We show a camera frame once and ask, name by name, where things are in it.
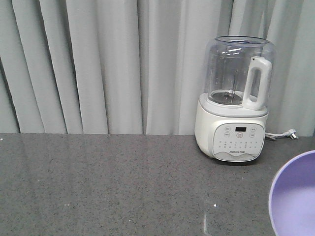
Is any white blender with clear jar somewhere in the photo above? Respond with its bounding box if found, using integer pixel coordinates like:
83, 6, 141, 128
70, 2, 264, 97
194, 36, 276, 162

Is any grey pleated curtain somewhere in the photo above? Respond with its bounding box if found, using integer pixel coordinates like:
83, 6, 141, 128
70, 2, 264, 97
0, 0, 315, 136

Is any purple plastic bowl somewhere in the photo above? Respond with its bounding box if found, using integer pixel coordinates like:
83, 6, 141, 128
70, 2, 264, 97
268, 150, 315, 236

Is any white power cord with plug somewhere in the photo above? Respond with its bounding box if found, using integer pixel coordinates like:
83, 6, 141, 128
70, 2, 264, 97
264, 129, 300, 142

